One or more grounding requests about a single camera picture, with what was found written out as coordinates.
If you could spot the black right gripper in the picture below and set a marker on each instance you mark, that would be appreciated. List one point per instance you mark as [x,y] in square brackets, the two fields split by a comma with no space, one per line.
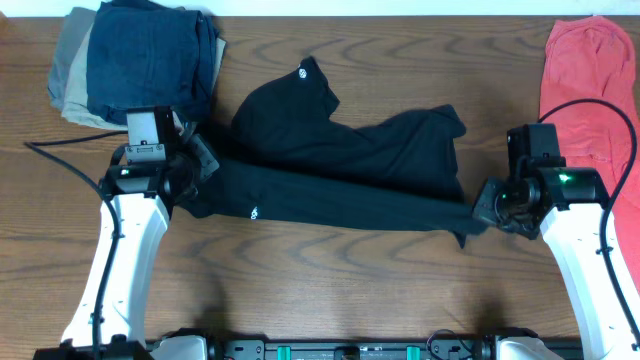
[485,205]

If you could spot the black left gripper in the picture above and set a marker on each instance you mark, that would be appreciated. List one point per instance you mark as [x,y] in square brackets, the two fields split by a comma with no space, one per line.
[204,160]

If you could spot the black t-shirt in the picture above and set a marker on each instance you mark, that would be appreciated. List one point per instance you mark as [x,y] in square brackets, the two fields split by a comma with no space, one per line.
[283,158]

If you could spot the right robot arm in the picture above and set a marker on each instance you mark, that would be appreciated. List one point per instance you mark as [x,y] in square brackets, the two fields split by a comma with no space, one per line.
[566,207]

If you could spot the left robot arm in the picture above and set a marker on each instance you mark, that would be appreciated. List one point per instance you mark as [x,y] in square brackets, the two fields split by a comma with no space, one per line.
[144,180]

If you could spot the folded navy blue garment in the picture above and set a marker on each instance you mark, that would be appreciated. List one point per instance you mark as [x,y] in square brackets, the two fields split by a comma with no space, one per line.
[142,55]

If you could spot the folded beige garment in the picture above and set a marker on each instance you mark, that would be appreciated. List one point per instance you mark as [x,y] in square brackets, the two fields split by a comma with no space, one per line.
[75,100]

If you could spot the red t-shirt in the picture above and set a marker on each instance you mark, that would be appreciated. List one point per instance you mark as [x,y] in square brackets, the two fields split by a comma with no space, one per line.
[591,60]

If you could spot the folded grey garment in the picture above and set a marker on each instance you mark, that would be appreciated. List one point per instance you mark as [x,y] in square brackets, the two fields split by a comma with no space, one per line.
[74,28]

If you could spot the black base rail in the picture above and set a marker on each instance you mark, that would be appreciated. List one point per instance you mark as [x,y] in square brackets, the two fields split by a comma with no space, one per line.
[442,344]

